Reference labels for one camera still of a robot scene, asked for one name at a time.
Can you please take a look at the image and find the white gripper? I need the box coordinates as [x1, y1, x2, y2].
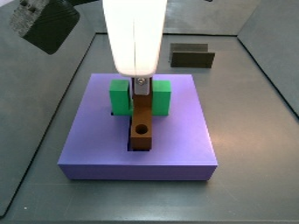
[103, 0, 167, 95]

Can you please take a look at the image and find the brown T-shaped block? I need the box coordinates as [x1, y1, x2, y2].
[130, 78, 152, 151]

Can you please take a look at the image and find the purple base board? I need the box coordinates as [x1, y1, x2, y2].
[59, 74, 218, 180]

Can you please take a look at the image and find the green U-shaped block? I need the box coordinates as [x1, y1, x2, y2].
[108, 80, 172, 116]

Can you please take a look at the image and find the black U-channel bracket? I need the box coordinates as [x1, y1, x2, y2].
[170, 43, 215, 68]

